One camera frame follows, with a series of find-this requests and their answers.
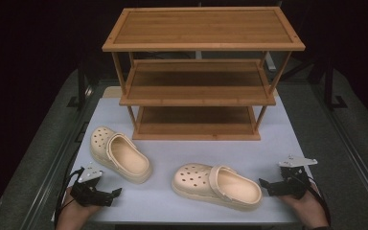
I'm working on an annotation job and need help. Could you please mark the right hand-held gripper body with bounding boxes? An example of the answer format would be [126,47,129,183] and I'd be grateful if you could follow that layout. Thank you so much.
[266,154,319,200]

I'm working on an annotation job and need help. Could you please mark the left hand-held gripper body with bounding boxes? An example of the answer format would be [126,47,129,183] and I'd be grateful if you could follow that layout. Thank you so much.
[69,163,115,208]

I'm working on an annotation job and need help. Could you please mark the beige clog shoe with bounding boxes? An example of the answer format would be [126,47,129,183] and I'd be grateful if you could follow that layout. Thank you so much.
[171,162,264,212]
[90,126,153,185]

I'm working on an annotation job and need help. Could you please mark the wooden three-tier shoe rack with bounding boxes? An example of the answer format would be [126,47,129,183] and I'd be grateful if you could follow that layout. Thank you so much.
[102,6,307,142]

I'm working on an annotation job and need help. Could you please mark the person's left hand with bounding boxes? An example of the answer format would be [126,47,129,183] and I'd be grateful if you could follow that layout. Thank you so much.
[55,187,104,230]

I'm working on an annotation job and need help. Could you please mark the person's right hand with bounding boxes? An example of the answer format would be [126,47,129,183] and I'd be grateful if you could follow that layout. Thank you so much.
[277,183,330,229]

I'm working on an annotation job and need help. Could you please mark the black metal stand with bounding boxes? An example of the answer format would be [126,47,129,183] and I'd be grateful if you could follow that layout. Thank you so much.
[323,61,349,111]
[66,60,94,111]

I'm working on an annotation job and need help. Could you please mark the white stand leg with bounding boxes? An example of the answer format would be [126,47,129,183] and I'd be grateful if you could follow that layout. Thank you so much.
[264,52,278,72]

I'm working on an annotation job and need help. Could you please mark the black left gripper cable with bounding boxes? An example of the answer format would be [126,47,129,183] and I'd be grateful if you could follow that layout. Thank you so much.
[53,167,86,224]

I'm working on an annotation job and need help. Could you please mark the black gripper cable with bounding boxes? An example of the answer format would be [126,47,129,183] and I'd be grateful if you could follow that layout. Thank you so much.
[53,167,86,224]
[306,175,333,226]

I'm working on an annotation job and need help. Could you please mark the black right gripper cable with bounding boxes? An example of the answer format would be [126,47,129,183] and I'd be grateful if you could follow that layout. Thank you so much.
[306,175,333,226]

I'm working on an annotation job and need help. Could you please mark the metal floor rail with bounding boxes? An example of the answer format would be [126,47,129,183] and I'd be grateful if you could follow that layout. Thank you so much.
[18,84,101,230]
[310,83,368,219]

